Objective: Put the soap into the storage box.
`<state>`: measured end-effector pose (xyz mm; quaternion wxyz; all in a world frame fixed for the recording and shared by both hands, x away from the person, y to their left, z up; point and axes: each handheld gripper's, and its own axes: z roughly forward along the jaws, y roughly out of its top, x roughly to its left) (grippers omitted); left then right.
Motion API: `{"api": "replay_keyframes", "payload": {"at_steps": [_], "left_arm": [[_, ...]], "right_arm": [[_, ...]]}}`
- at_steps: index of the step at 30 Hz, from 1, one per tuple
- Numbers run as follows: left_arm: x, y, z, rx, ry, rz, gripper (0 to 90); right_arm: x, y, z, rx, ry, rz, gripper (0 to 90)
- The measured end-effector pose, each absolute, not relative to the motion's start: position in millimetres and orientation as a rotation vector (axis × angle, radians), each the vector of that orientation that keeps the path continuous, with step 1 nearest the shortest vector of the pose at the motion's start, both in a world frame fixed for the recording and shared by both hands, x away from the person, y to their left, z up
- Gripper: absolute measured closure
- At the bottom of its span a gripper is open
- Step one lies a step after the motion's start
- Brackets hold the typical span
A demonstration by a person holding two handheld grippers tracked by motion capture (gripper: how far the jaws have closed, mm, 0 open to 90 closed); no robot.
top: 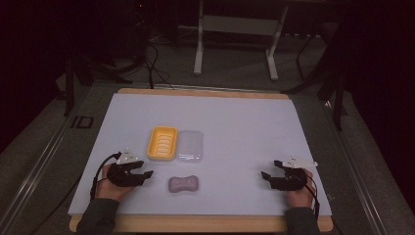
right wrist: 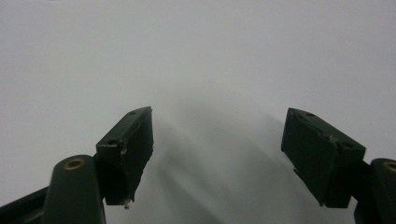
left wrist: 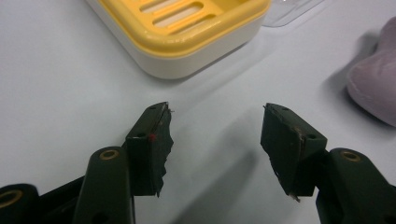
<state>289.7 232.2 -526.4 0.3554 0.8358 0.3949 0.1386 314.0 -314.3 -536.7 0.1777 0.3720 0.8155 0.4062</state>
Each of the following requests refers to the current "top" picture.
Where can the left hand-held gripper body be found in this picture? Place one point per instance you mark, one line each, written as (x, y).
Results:
(121, 174)

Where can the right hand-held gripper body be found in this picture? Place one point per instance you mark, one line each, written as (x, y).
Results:
(292, 179)

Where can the yellow soap dish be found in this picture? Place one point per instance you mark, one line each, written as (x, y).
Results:
(162, 143)

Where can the pink soap bar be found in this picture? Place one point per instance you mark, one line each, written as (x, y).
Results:
(183, 183)

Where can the clear plastic lid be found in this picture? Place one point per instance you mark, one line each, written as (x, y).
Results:
(190, 147)

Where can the person's right hand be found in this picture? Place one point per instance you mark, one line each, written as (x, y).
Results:
(300, 197)

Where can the person's left hand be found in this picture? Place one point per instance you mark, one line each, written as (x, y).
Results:
(109, 191)

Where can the white table mat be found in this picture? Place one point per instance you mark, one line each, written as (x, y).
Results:
(235, 130)

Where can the dark metal stand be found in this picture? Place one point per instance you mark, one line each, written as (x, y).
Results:
(339, 104)

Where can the white metal stand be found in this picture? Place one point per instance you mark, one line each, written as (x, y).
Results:
(239, 25)

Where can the metal floor rail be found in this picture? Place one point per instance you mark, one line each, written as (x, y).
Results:
(359, 182)
(31, 178)

